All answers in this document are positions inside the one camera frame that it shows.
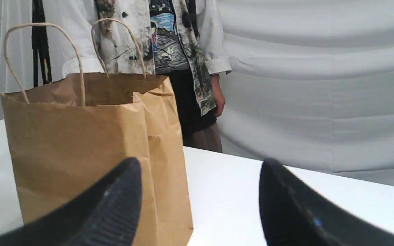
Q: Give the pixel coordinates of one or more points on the person's left hand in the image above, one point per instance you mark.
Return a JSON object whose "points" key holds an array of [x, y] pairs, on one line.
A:
{"points": [[218, 95]]}

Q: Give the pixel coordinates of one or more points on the person's patterned shirt torso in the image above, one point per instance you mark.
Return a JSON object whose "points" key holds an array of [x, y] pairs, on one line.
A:
{"points": [[181, 39]]}

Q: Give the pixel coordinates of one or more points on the grey backdrop cloth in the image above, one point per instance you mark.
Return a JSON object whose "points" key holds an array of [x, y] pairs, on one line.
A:
{"points": [[312, 82]]}

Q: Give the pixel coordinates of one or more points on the brown paper bag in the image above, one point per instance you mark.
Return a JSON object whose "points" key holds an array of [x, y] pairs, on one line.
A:
{"points": [[66, 135]]}

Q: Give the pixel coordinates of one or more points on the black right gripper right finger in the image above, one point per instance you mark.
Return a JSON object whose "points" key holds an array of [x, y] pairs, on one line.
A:
{"points": [[293, 214]]}

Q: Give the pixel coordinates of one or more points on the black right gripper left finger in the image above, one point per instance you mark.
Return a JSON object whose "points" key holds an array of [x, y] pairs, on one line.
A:
{"points": [[106, 214]]}

